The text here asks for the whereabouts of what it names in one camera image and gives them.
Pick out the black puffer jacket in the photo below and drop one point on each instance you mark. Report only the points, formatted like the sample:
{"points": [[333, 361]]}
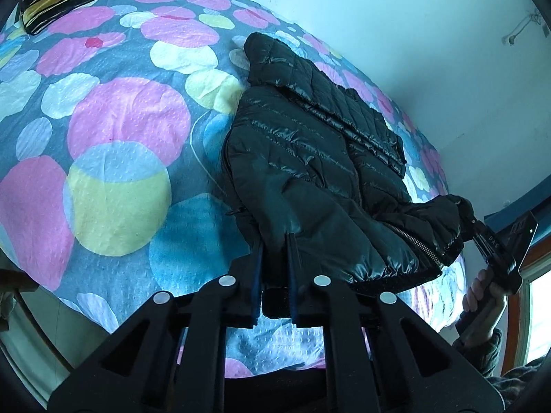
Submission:
{"points": [[301, 159]]}

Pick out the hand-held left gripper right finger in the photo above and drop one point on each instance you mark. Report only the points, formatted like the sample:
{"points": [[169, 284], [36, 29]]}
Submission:
{"points": [[293, 284]]}

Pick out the person's grey clothing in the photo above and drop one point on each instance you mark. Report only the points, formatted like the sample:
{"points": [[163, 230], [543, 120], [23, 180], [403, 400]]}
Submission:
{"points": [[527, 374]]}

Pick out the wooden window frame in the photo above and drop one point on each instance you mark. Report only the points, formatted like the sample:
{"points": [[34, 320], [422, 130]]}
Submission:
{"points": [[516, 318]]}

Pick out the dotted colourful bed sheet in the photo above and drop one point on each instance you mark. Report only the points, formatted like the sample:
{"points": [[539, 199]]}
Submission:
{"points": [[116, 116]]}

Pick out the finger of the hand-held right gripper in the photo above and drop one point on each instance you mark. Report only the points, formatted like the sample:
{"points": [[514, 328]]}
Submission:
{"points": [[473, 228]]}

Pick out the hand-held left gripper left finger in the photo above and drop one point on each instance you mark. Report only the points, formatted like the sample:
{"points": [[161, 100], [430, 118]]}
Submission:
{"points": [[257, 284]]}

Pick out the person's right hand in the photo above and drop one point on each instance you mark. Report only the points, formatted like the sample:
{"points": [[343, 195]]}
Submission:
{"points": [[478, 292]]}

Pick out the white bed base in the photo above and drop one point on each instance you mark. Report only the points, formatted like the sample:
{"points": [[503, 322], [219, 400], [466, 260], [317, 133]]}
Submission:
{"points": [[34, 344]]}

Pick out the person's right forearm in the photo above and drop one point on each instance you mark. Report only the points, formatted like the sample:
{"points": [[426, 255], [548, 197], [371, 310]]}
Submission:
{"points": [[484, 348]]}

